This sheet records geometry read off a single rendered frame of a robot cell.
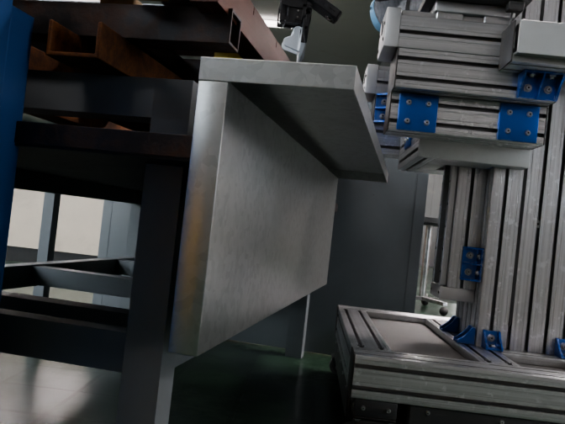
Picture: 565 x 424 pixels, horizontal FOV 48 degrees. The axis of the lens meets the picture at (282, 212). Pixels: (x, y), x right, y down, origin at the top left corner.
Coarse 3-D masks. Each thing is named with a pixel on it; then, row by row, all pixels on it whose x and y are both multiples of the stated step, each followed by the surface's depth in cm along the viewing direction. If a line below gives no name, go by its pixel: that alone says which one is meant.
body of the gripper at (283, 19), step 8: (280, 0) 164; (288, 0) 161; (296, 0) 163; (304, 0) 163; (280, 8) 167; (288, 8) 161; (296, 8) 161; (304, 8) 161; (280, 16) 160; (288, 16) 161; (296, 16) 161; (304, 16) 161; (280, 24) 167; (288, 24) 166; (296, 24) 165
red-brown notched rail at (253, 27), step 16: (192, 0) 86; (208, 0) 85; (224, 0) 88; (240, 0) 95; (240, 16) 96; (256, 16) 105; (240, 32) 98; (256, 32) 106; (240, 48) 107; (256, 48) 107; (272, 48) 118
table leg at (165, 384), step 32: (160, 96) 94; (192, 96) 94; (160, 128) 94; (192, 128) 95; (160, 192) 94; (160, 224) 93; (160, 256) 93; (160, 288) 93; (128, 320) 94; (160, 320) 93; (128, 352) 94; (160, 352) 93; (128, 384) 93; (160, 384) 93; (128, 416) 93; (160, 416) 94
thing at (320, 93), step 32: (224, 64) 80; (256, 64) 79; (288, 64) 79; (320, 64) 78; (256, 96) 101; (288, 96) 98; (320, 96) 96; (352, 96) 93; (288, 128) 131; (320, 128) 126; (352, 128) 122; (320, 160) 185; (352, 160) 176
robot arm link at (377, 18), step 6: (378, 0) 202; (384, 0) 200; (390, 0) 199; (396, 0) 199; (402, 0) 199; (372, 6) 205; (378, 6) 203; (384, 6) 201; (390, 6) 200; (396, 6) 200; (402, 6) 199; (372, 12) 205; (378, 12) 204; (384, 12) 202; (372, 18) 205; (378, 18) 204; (378, 24) 205; (378, 30) 208
